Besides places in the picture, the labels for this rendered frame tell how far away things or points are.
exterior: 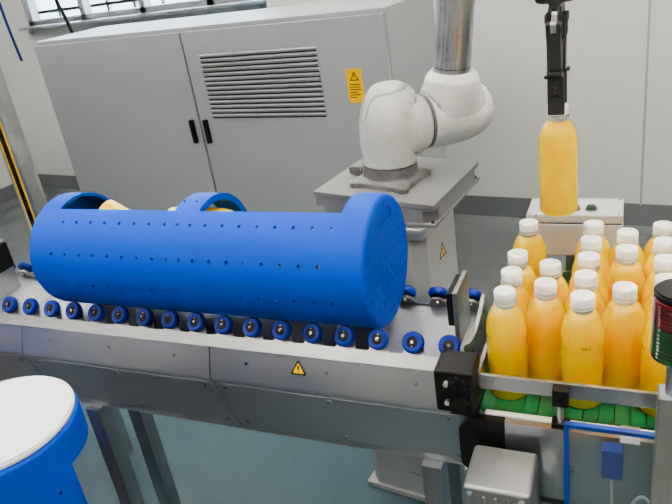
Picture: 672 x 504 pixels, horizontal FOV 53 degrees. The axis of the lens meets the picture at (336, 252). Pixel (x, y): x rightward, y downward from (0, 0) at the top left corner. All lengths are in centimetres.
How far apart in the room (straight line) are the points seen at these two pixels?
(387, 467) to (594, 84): 241
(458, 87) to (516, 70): 214
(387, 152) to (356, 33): 112
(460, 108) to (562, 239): 52
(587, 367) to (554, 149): 41
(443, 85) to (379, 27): 99
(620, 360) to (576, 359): 8
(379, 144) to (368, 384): 69
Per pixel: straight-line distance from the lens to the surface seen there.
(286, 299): 139
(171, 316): 165
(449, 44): 188
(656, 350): 97
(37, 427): 130
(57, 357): 194
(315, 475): 255
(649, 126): 397
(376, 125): 183
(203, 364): 163
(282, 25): 307
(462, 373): 122
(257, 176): 338
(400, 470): 236
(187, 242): 149
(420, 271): 188
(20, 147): 239
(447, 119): 190
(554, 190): 138
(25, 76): 655
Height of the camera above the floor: 171
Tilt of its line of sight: 25 degrees down
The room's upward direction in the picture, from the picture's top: 9 degrees counter-clockwise
